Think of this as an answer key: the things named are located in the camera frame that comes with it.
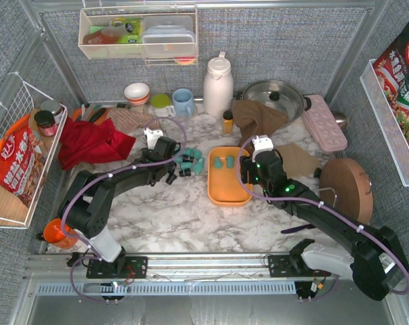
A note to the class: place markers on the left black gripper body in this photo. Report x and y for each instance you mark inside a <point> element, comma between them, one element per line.
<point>173,167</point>

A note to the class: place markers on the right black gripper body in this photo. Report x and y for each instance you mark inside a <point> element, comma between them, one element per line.
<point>246,170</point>

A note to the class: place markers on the brown cork mat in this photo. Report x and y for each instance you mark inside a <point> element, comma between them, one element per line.
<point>296,161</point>

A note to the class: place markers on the lone teal coffee capsule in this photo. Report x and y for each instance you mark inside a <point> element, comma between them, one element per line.
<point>230,161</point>

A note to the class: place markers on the orange plastic storage basket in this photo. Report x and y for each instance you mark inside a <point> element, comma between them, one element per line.
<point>223,187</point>

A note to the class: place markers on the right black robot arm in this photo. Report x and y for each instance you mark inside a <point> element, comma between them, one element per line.
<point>379,264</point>

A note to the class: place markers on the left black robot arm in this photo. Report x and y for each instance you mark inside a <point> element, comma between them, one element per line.
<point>87,204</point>

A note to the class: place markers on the black coffee capsule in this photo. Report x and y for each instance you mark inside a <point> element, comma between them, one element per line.
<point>171,178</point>

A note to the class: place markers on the teal capsule right edge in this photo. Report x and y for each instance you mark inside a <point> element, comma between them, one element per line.
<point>198,166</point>

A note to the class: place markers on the brown towel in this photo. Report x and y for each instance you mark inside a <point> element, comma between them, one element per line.
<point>254,118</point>

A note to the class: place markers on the striped beige cloth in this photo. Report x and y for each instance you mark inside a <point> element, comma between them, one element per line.
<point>126,120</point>

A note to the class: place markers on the green lidded white cup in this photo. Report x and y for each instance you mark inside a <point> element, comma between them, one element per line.
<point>161,105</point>

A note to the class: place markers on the orange spice bottle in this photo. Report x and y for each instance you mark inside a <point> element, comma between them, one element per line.
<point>228,122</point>

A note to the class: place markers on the blue mug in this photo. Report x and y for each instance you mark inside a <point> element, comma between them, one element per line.
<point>183,102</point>

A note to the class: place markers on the white orange striped bowl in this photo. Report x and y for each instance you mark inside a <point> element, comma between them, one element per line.
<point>137,93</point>

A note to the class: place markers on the pink egg tray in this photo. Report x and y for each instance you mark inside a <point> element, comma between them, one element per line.
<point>322,126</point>

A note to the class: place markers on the steel pot with lid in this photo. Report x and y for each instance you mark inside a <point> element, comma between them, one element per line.
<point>280,96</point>

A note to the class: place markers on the round wooden board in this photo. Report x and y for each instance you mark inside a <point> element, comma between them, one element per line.
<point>345,186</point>

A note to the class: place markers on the red cloth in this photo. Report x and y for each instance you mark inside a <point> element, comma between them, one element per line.
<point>85,142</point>

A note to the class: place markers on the white thermos jug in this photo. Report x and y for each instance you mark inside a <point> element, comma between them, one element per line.
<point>218,88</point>

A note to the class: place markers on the silver lidded jar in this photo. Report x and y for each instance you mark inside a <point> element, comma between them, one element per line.
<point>54,107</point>

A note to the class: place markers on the dark lidded jar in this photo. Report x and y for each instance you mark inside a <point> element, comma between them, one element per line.
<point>46,123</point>

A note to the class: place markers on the clear plastic food containers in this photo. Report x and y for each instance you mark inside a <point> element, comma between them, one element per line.
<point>168,36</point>

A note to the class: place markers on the orange cup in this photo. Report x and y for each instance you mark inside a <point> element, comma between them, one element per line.
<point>54,235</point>

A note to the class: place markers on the green drink bottle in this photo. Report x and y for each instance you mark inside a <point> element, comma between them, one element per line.
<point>133,27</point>

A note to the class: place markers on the red seasoning bag left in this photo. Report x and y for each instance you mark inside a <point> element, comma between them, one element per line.
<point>21,161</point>

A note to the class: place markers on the red seasoning bags right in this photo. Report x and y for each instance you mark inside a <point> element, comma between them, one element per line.
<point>392,72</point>

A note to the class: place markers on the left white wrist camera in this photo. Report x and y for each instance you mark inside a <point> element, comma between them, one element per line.
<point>152,137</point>

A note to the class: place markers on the purple spatula handle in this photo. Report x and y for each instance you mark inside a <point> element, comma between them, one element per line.
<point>293,230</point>

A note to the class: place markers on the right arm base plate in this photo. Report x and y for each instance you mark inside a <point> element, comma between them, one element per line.
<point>280,267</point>

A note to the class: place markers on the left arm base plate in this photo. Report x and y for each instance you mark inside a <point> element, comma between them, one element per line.
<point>133,267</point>

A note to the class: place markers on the cream wall storage rack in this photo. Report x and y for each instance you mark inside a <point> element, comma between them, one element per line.
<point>98,39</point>

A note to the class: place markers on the white wire basket right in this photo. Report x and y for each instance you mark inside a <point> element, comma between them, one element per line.
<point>392,134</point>

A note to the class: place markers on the white wire basket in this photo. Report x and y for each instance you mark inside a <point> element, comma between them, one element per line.
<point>13,213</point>
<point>392,134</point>

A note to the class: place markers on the white wire basket left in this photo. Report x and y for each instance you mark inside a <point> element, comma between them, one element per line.
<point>13,213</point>

